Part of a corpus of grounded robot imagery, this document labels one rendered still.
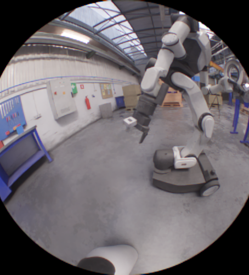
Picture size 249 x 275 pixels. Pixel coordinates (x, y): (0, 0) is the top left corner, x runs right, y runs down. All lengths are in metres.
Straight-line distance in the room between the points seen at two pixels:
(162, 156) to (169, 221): 0.56
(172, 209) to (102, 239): 0.62
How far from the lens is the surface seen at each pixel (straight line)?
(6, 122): 2.88
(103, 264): 0.39
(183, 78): 0.59
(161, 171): 0.85
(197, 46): 0.67
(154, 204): 0.89
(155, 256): 0.85
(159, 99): 0.38
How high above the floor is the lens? 0.83
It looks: 26 degrees down
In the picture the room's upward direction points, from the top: 12 degrees counter-clockwise
